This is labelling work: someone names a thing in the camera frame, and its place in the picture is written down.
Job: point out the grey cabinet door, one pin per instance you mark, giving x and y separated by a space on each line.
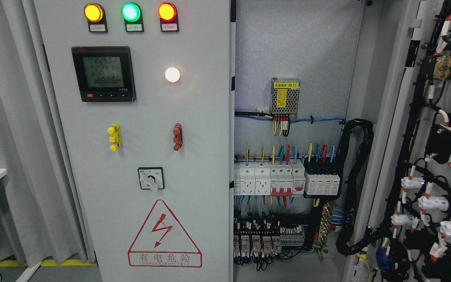
398 207
196 177

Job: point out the red indicator lamp left door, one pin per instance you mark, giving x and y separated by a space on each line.
167 11

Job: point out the green indicator lamp left door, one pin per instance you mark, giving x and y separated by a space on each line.
131 12

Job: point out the yellow indicator lamp left door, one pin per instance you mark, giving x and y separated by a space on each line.
93 12

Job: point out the red terminal connector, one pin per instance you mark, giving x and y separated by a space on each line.
177 137

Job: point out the white socket breaker row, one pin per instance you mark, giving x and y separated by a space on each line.
284 180

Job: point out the metal mesh power supply module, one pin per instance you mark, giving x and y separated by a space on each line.
285 96

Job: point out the white glowing indicator lamp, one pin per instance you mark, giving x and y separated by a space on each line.
172 74

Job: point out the lower relay and breaker row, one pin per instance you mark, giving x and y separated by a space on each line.
259 239

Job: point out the black surge protector block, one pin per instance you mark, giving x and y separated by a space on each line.
323 180

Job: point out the yellow terminal connector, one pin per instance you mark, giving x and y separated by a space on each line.
115 136

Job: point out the red electric danger warning sticker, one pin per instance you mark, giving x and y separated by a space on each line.
162 241

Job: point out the black digital power meter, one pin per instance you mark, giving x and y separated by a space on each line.
104 73

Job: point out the grey curtain left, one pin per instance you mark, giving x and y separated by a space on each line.
40 213

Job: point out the left door rotary switch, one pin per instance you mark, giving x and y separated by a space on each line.
151 178

